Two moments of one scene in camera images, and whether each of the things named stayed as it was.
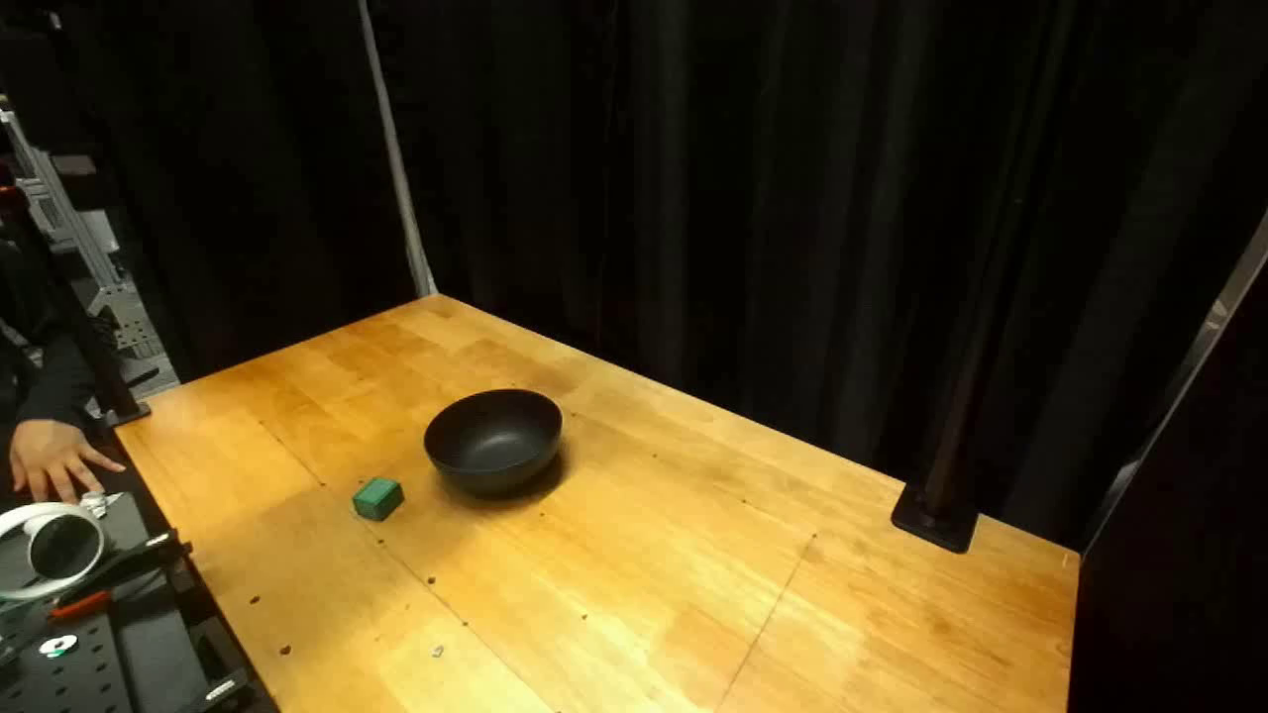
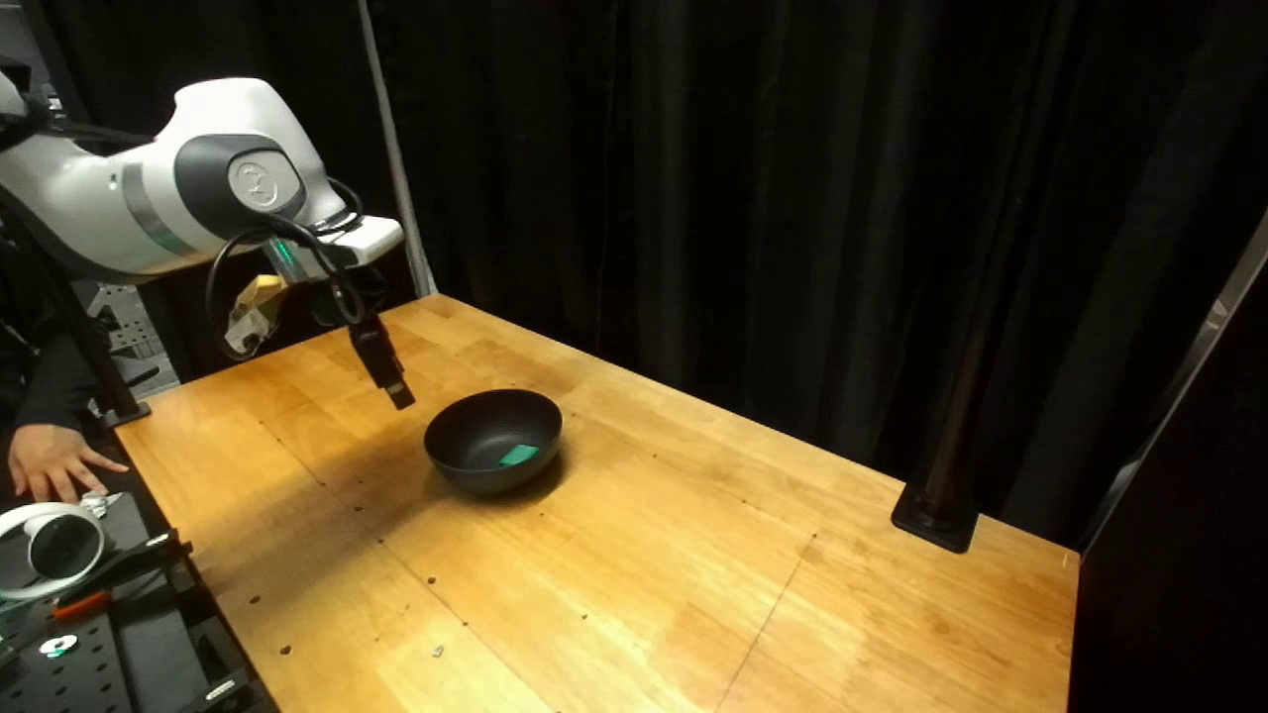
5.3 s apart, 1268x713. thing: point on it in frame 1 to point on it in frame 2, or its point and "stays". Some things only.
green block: [377, 496] to [515, 458]
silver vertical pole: [393, 149] stays
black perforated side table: [159, 646] stays
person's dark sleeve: [54, 352] stays
